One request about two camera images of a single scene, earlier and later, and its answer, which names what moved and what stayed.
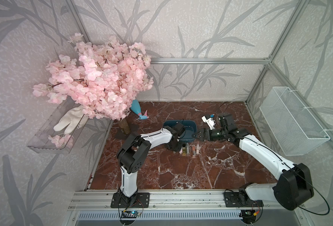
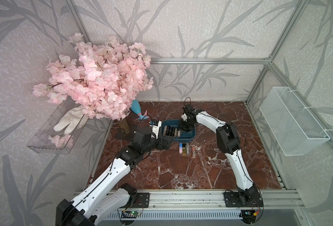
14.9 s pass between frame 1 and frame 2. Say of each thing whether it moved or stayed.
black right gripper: moved
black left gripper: moved
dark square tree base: stayed
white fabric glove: stayed
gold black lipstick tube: stayed
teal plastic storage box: stayed
